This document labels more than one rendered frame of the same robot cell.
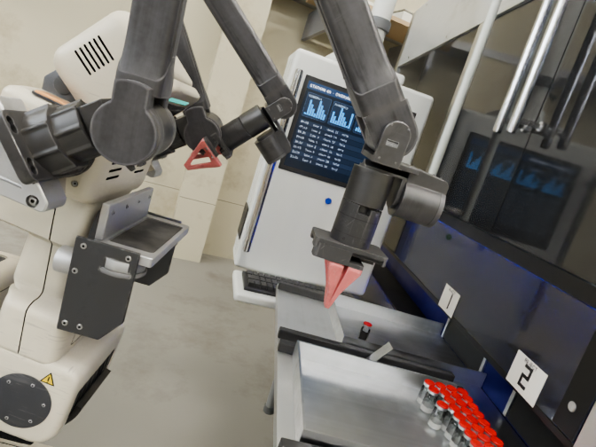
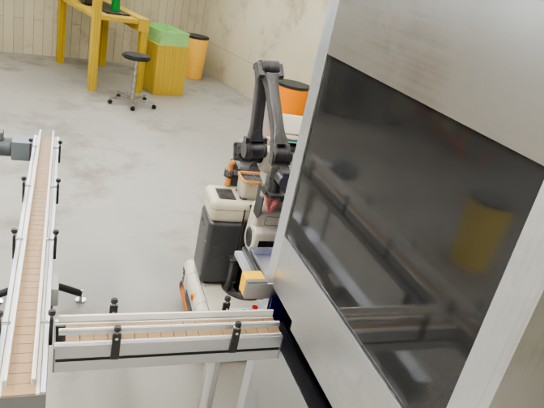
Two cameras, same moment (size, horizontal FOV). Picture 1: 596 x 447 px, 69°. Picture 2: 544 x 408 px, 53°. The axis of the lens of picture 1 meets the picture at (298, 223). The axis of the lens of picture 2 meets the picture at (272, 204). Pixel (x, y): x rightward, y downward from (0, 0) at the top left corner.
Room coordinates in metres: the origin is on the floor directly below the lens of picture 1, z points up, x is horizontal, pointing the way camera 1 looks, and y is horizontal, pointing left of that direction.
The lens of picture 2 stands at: (-0.02, -2.05, 2.00)
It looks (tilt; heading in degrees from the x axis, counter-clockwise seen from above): 23 degrees down; 73
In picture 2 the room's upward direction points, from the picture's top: 12 degrees clockwise
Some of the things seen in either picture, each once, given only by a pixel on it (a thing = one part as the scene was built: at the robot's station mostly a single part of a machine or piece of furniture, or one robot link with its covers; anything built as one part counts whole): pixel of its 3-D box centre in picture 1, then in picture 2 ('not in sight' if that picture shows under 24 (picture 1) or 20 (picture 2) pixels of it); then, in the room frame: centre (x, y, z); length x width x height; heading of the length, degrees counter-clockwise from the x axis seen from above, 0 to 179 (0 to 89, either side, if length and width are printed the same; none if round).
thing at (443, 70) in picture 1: (425, 117); not in sight; (1.77, -0.35, 1.50); 0.49 x 0.01 x 0.59; 6
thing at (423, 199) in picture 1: (403, 172); (282, 168); (0.59, -0.12, 1.29); 0.11 x 0.09 x 0.12; 97
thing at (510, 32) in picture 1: (490, 112); not in sight; (1.23, -0.41, 1.50); 0.47 x 0.01 x 0.59; 6
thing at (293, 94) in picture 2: not in sight; (287, 111); (1.97, 4.58, 0.36); 0.46 x 0.45 x 0.71; 109
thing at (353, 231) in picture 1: (353, 229); (274, 186); (0.59, -0.08, 1.19); 0.10 x 0.07 x 0.07; 95
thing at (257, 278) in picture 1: (302, 291); not in sight; (1.35, -0.08, 0.82); 0.40 x 0.14 x 0.02; 104
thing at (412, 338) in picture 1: (398, 334); not in sight; (1.03, -0.32, 0.90); 0.34 x 0.26 x 0.04; 96
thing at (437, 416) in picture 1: (438, 415); not in sight; (0.70, -0.34, 0.90); 0.02 x 0.02 x 0.05
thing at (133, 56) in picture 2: not in sight; (135, 79); (0.07, 5.19, 0.32); 0.61 x 0.58 x 0.65; 147
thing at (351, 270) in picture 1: (328, 274); (269, 201); (0.59, -0.06, 1.12); 0.07 x 0.07 x 0.09; 5
